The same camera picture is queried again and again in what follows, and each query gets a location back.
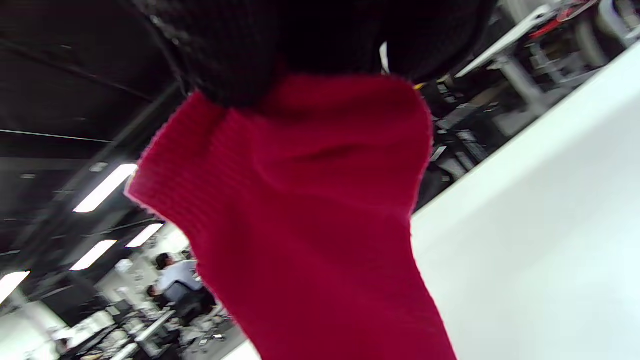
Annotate white desk frame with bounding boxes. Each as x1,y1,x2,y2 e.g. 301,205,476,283
455,5,558,118

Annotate long ceiling light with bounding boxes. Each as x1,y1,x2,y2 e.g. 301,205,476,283
72,164,138,213
125,223,165,248
70,240,118,271
0,271,31,304

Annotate pink sock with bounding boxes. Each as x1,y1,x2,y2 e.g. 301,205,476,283
124,74,458,360

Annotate person's right hand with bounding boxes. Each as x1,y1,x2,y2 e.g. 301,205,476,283
127,0,498,108

